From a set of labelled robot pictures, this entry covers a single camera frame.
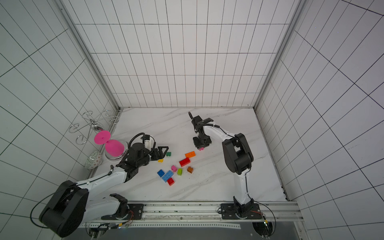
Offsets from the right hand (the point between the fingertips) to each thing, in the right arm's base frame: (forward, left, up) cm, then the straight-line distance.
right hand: (201, 143), depth 95 cm
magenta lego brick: (-5, 0, +1) cm, 5 cm away
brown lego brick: (-17, +6, -1) cm, 18 cm away
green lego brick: (-9, +20, +1) cm, 22 cm away
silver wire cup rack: (-7, +54, +26) cm, 60 cm away
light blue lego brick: (-21, +18, -1) cm, 28 cm away
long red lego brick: (-12, +10, -2) cm, 16 cm away
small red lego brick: (-25, +16, -1) cm, 30 cm away
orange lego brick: (-7, +6, -1) cm, 9 cm away
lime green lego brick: (-19, +12, -1) cm, 22 cm away
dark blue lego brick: (-20, +23, -1) cm, 31 cm away
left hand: (-9, +23, +5) cm, 25 cm away
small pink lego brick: (-18, +15, 0) cm, 23 cm away
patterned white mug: (-17, +62, +4) cm, 65 cm away
